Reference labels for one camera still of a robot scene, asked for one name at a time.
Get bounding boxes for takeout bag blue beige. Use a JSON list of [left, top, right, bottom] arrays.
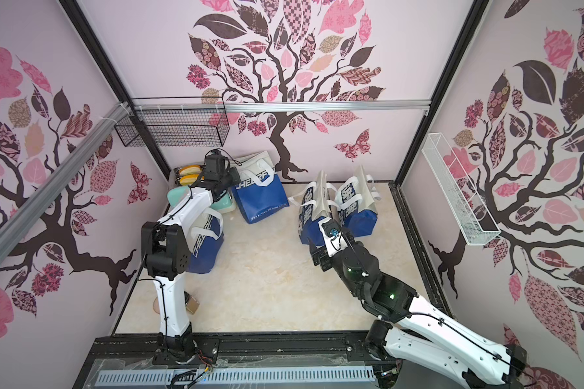
[[288, 171, 341, 247], [187, 207, 224, 274], [335, 165, 381, 238]]

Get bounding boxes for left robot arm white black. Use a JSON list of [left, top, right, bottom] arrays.
[[141, 148, 240, 363]]

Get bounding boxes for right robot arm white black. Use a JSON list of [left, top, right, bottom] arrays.
[[310, 218, 527, 388]]

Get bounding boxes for mint green toaster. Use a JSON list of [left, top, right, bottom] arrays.
[[167, 168, 236, 216]]

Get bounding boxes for rear bread slice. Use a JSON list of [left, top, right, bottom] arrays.
[[176, 165, 201, 177]]

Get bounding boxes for bread slice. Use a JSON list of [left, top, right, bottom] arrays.
[[176, 173, 200, 186], [176, 165, 201, 177]]

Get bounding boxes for front bread slice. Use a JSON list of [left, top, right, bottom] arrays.
[[176, 173, 200, 186]]

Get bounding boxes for small jar with dark lid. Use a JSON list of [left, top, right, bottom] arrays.
[[152, 293, 200, 314]]

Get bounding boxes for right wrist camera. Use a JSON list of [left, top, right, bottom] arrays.
[[319, 218, 345, 257]]

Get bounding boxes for black wire basket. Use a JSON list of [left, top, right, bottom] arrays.
[[115, 97, 231, 147]]

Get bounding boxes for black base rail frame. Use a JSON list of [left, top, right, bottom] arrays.
[[72, 329, 493, 389]]

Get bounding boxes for white wire shelf basket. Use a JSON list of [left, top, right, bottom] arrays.
[[422, 133, 501, 246]]

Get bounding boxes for white slotted cable duct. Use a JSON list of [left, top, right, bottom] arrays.
[[92, 366, 376, 388]]

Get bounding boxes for aluminium rail left wall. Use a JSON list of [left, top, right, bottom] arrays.
[[0, 102, 128, 264]]

